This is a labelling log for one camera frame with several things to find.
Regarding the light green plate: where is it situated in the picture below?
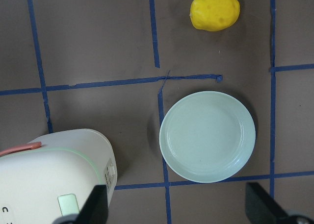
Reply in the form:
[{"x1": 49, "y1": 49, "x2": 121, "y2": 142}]
[{"x1": 159, "y1": 91, "x2": 256, "y2": 183}]

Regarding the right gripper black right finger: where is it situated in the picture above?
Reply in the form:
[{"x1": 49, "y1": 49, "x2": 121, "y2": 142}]
[{"x1": 245, "y1": 182, "x2": 314, "y2": 224}]

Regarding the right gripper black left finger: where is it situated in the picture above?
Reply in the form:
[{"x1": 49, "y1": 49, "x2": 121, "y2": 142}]
[{"x1": 53, "y1": 185, "x2": 108, "y2": 224}]

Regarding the white rice cooker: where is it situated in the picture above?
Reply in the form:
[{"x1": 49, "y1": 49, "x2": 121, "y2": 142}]
[{"x1": 0, "y1": 129, "x2": 117, "y2": 224}]

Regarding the yellow toy potato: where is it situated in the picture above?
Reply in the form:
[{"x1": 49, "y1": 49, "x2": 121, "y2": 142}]
[{"x1": 189, "y1": 0, "x2": 240, "y2": 32}]

